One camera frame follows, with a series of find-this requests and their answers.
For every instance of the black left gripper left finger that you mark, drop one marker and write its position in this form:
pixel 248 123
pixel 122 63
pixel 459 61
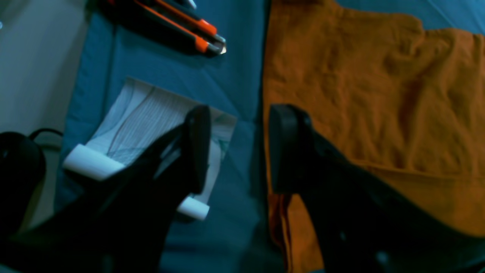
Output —
pixel 121 226

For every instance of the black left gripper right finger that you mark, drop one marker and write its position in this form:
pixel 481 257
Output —
pixel 361 223

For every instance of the orange t-shirt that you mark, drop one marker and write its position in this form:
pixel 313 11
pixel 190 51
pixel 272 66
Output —
pixel 404 103

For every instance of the white notebook with leaf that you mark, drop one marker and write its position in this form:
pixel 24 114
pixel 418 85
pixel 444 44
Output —
pixel 141 113

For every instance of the blue table cloth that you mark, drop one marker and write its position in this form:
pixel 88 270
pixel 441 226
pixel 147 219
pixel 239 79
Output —
pixel 235 237

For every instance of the orange black utility knife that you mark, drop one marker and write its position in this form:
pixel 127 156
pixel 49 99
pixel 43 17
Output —
pixel 171 20

